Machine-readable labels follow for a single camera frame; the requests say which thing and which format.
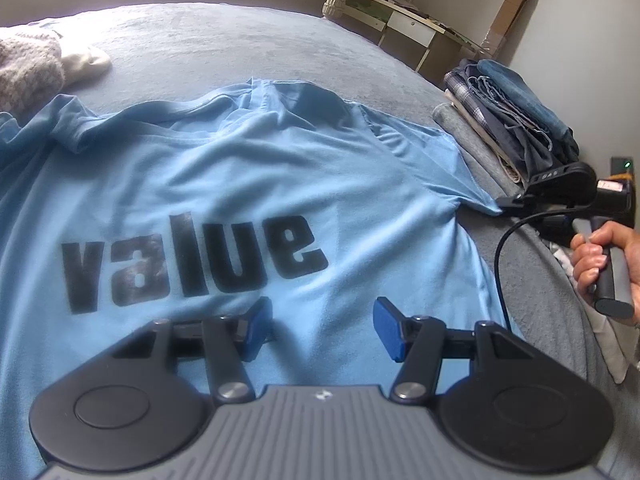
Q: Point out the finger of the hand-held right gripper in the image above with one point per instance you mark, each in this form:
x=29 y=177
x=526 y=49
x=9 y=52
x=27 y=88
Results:
x=510 y=203

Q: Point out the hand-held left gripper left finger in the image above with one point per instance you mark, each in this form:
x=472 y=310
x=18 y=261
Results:
x=257 y=330

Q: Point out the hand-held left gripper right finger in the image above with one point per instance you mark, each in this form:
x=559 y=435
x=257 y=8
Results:
x=387 y=330

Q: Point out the light blue t-shirt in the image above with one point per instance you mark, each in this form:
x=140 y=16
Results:
x=250 y=170

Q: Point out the person's right hand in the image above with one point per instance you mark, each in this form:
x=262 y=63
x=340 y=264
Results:
x=590 y=255

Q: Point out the folded dark navy pants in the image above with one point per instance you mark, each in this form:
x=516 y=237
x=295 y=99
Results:
x=525 y=145

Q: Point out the folded blue jeans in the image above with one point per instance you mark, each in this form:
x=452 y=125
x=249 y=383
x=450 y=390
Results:
x=525 y=95

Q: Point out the folded plaid shirt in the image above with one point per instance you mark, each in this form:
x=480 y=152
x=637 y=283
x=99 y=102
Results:
x=472 y=97

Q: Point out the cream desk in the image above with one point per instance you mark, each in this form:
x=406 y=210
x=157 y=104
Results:
x=410 y=30

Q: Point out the cream carved bedpost knob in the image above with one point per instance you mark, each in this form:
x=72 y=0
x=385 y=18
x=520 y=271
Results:
x=334 y=4

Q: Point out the grey bed cover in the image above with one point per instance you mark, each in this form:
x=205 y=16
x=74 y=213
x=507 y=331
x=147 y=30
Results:
x=225 y=45

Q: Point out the white cloth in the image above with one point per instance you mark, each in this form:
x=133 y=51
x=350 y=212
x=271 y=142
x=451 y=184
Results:
x=85 y=62

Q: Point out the beige checked knit cloth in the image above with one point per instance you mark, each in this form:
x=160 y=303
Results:
x=30 y=70

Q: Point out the cardboard box against wall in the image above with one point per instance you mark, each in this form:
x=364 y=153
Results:
x=512 y=5

